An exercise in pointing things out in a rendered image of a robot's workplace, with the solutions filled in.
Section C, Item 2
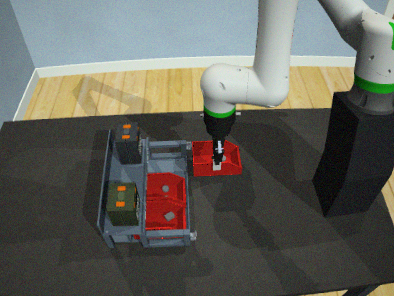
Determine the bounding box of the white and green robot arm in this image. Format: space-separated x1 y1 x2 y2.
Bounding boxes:
200 0 394 130

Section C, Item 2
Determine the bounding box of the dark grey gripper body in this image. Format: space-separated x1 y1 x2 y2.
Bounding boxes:
206 126 231 146

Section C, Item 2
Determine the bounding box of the dark grey metal shelf rack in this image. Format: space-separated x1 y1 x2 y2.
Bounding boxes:
97 130 196 248

